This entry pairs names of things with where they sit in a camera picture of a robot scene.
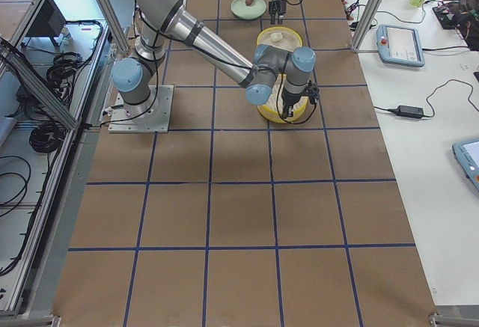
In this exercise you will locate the yellow steamer basket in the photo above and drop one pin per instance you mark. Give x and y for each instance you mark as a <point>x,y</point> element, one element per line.
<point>272,109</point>
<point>291,39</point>

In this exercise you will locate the white steamed bun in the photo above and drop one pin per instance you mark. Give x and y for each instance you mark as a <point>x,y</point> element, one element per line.
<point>276,36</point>

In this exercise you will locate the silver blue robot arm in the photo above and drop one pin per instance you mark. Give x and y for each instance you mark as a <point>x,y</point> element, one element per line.
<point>168,19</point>

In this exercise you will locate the mint green plate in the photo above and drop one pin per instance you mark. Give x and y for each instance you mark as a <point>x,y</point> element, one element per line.
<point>255,10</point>

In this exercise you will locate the black power adapter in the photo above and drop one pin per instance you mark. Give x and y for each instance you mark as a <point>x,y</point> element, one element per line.
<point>408,111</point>

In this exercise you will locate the blue teach pendant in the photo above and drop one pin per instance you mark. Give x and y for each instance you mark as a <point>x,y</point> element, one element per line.
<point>399,45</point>
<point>467,155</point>

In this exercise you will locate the aluminium frame post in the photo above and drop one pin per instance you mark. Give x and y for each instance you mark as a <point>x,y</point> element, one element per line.
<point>364,24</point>

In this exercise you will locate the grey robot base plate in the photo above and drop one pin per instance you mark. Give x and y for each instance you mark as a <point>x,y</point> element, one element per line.
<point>152,116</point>

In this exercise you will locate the aluminium frame rail left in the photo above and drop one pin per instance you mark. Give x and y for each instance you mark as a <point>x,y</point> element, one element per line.
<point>52,107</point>

